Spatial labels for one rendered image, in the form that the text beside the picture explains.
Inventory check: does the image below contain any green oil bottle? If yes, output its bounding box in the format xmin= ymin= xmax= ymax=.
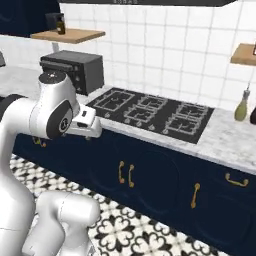
xmin=233 ymin=83 xmax=251 ymax=122

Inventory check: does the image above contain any wooden wall shelf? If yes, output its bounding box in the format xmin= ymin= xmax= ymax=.
xmin=30 ymin=27 xmax=107 ymax=45
xmin=229 ymin=42 xmax=256 ymax=67

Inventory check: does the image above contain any black box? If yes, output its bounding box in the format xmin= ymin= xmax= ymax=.
xmin=44 ymin=12 xmax=65 ymax=31

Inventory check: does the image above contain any dark bottle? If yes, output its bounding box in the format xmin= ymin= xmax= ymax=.
xmin=249 ymin=105 xmax=256 ymax=125

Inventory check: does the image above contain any black toaster oven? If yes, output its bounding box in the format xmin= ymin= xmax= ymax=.
xmin=39 ymin=49 xmax=105 ymax=97

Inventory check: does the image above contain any dark glass jar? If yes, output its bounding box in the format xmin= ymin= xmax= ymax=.
xmin=55 ymin=13 xmax=67 ymax=36

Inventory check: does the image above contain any brass drawer handle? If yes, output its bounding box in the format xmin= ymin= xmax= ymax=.
xmin=224 ymin=172 xmax=250 ymax=188

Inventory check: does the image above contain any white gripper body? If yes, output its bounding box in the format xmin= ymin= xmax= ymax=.
xmin=65 ymin=117 xmax=103 ymax=139

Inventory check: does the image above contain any brass door handle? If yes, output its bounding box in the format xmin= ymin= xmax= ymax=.
xmin=190 ymin=182 xmax=202 ymax=210
xmin=117 ymin=160 xmax=126 ymax=185
xmin=127 ymin=163 xmax=136 ymax=189

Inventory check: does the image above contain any navy cupboard front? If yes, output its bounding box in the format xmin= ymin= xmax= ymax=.
xmin=12 ymin=132 xmax=73 ymax=176

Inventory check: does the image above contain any navy drawer front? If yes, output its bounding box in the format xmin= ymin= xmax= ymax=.
xmin=213 ymin=163 xmax=256 ymax=201

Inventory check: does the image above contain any black gas hob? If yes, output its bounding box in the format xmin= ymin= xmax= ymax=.
xmin=85 ymin=86 xmax=216 ymax=145

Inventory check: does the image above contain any navy cupboard door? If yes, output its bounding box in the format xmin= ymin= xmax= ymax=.
xmin=189 ymin=171 xmax=256 ymax=256
xmin=70 ymin=130 xmax=128 ymax=205
xmin=126 ymin=144 xmax=198 ymax=233

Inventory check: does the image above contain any navy wall cupboard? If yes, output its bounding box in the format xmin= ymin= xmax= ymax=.
xmin=0 ymin=0 xmax=62 ymax=39

